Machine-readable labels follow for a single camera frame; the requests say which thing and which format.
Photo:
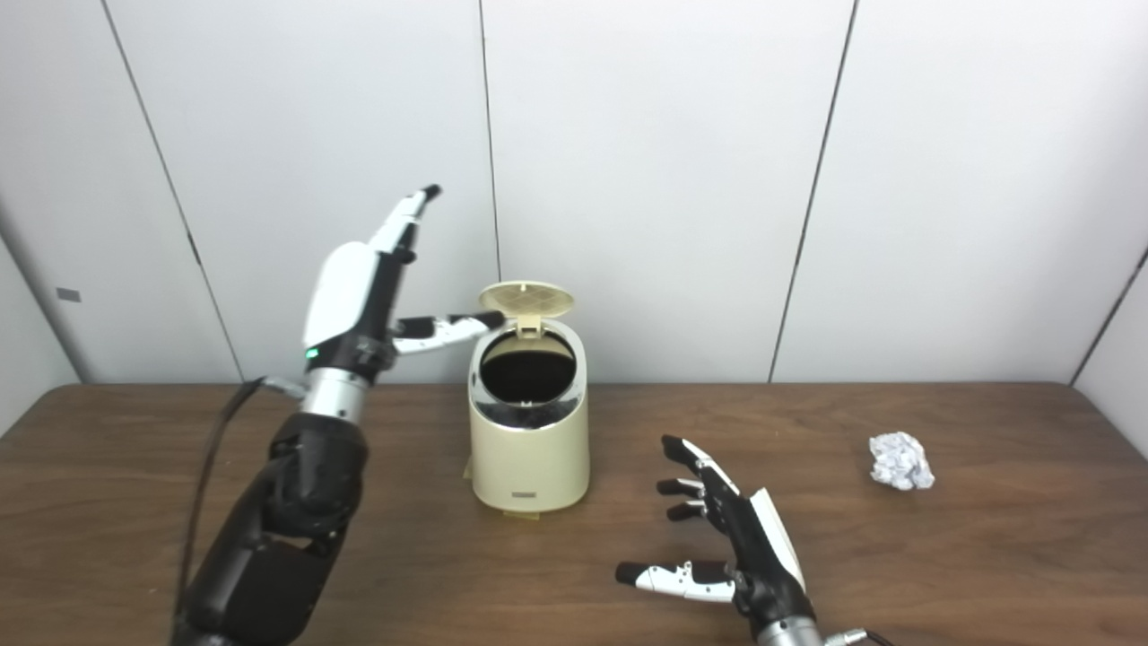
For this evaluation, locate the small grey wall label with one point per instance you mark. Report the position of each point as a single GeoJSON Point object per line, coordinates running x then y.
{"type": "Point", "coordinates": [68, 294]}

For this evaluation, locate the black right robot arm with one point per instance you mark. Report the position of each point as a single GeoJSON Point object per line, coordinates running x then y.
{"type": "Point", "coordinates": [789, 633]}

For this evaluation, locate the cream-colored plastic bin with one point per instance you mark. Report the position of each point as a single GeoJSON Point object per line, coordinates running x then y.
{"type": "Point", "coordinates": [529, 458]}

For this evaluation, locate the cream round bin lid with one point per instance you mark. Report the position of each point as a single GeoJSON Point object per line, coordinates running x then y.
{"type": "Point", "coordinates": [526, 298]}

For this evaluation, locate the black and white right hand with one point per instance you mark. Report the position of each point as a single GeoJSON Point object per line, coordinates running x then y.
{"type": "Point", "coordinates": [758, 547]}

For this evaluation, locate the white paper ball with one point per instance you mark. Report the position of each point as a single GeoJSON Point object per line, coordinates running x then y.
{"type": "Point", "coordinates": [900, 462]}

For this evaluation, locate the black and white left hand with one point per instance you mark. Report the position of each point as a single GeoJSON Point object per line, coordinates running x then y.
{"type": "Point", "coordinates": [345, 305]}

